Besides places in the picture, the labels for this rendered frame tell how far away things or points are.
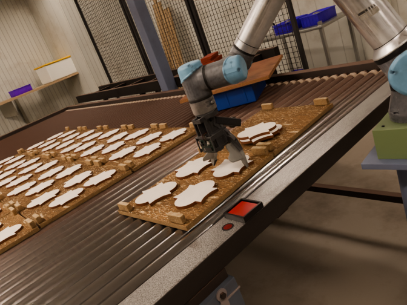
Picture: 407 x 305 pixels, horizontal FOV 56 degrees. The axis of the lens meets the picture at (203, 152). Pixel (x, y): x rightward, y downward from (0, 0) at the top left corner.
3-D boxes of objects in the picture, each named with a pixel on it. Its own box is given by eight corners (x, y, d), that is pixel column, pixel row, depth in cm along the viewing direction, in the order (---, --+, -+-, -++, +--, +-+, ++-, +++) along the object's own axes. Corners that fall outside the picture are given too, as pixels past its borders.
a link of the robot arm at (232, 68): (245, 48, 112) (212, 59, 117) (235, 55, 102) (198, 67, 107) (254, 74, 114) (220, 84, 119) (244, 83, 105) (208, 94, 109)
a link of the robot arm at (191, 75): (196, 62, 106) (171, 71, 110) (210, 98, 110) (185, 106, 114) (206, 55, 113) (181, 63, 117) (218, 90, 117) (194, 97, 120)
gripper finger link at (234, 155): (238, 175, 116) (217, 153, 117) (249, 165, 119) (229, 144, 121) (242, 170, 113) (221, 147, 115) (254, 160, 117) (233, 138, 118)
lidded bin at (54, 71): (67, 75, 656) (59, 59, 647) (79, 71, 627) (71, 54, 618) (41, 85, 624) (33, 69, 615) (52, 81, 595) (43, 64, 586)
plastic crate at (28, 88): (28, 91, 600) (25, 85, 597) (33, 89, 585) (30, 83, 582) (10, 98, 581) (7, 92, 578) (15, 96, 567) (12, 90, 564)
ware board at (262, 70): (283, 57, 230) (282, 54, 229) (269, 78, 187) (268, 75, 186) (208, 79, 250) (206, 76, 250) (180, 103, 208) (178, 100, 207)
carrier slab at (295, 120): (334, 106, 150) (332, 102, 149) (275, 156, 126) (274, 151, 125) (263, 112, 176) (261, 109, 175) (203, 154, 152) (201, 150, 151)
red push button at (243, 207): (260, 208, 100) (258, 203, 100) (244, 221, 97) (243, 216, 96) (243, 204, 105) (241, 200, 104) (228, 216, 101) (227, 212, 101)
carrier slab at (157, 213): (274, 157, 125) (272, 153, 125) (188, 231, 101) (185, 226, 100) (201, 155, 151) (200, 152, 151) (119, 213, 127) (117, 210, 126)
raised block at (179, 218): (187, 221, 102) (183, 213, 101) (183, 226, 101) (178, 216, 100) (174, 218, 107) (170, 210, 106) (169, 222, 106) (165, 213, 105)
